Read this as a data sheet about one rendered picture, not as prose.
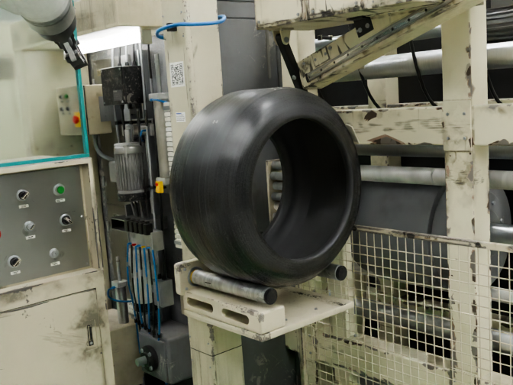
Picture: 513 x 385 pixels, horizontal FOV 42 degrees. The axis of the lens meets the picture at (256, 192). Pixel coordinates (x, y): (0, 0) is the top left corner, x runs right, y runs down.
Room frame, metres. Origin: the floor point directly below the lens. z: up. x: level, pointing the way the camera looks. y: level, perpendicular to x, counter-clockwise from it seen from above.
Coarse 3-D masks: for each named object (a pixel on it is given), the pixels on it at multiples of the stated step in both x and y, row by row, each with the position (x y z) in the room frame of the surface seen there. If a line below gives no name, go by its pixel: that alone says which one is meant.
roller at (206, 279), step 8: (192, 272) 1.97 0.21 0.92; (200, 272) 1.95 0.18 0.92; (208, 272) 1.93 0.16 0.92; (192, 280) 1.96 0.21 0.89; (200, 280) 1.93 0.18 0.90; (208, 280) 1.90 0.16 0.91; (216, 280) 1.87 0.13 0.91; (224, 280) 1.85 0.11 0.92; (232, 280) 1.83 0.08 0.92; (240, 280) 1.81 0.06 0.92; (216, 288) 1.87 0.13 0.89; (224, 288) 1.84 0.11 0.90; (232, 288) 1.81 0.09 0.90; (240, 288) 1.78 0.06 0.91; (248, 288) 1.76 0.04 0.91; (256, 288) 1.74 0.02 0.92; (264, 288) 1.73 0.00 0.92; (272, 288) 1.72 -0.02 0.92; (240, 296) 1.80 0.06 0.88; (248, 296) 1.76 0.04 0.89; (256, 296) 1.73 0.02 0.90; (264, 296) 1.71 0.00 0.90; (272, 296) 1.72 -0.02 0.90; (272, 304) 1.72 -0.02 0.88
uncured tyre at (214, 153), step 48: (240, 96) 1.83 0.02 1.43; (288, 96) 1.81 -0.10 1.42; (192, 144) 1.78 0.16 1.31; (240, 144) 1.68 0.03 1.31; (288, 144) 2.13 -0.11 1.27; (336, 144) 2.04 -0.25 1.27; (192, 192) 1.72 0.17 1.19; (240, 192) 1.66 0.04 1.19; (288, 192) 2.13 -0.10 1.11; (336, 192) 2.06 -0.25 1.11; (192, 240) 1.78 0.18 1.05; (240, 240) 1.67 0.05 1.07; (288, 240) 2.09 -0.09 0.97; (336, 240) 1.87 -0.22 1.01
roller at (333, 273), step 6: (330, 264) 1.93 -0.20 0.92; (336, 264) 1.92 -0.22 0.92; (324, 270) 1.92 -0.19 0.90; (330, 270) 1.91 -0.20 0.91; (336, 270) 1.89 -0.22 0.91; (342, 270) 1.90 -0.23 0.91; (318, 276) 1.96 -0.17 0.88; (324, 276) 1.93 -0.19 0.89; (330, 276) 1.91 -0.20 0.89; (336, 276) 1.89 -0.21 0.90; (342, 276) 1.90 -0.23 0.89
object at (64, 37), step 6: (72, 24) 1.23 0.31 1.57; (66, 30) 1.22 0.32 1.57; (72, 30) 1.24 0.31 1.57; (42, 36) 1.23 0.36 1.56; (48, 36) 1.22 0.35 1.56; (54, 36) 1.22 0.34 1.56; (60, 36) 1.23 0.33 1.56; (66, 36) 1.24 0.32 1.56; (60, 42) 1.25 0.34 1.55; (66, 42) 1.26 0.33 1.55; (72, 42) 1.26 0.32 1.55
